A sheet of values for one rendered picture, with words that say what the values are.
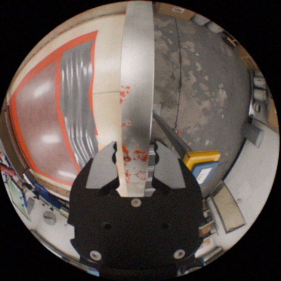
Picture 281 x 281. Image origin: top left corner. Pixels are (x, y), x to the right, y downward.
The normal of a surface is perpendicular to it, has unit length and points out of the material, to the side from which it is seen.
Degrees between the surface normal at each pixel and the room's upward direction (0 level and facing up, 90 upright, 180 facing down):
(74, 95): 30
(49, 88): 0
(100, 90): 0
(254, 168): 90
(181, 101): 0
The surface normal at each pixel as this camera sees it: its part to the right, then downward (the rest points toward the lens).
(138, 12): 0.03, 0.47
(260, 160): -1.00, 0.00
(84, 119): 0.66, 0.43
